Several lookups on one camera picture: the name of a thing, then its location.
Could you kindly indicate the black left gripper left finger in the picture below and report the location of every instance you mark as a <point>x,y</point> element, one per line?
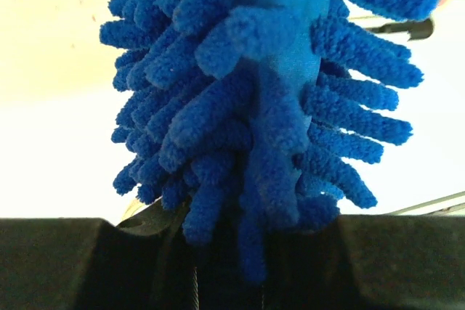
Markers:
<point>92,264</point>

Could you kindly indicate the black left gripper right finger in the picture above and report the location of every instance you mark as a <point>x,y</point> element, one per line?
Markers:
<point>370,262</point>

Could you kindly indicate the blue microfiber duster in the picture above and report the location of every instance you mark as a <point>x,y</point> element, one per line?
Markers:
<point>254,108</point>

